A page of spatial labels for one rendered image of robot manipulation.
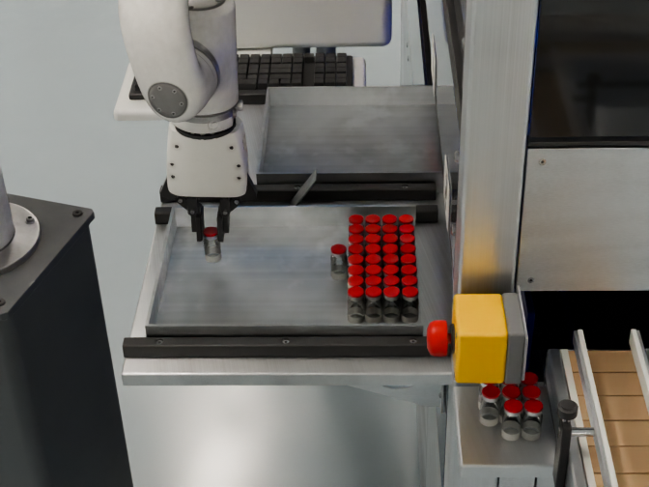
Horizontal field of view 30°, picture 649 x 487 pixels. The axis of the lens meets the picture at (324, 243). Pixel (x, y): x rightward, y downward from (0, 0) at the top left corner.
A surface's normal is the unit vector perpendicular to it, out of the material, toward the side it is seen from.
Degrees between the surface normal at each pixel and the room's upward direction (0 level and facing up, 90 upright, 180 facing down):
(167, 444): 0
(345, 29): 90
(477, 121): 90
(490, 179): 90
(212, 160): 91
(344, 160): 0
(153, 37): 72
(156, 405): 0
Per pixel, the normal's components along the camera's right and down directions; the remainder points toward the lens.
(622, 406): -0.03, -0.81
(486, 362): -0.03, 0.59
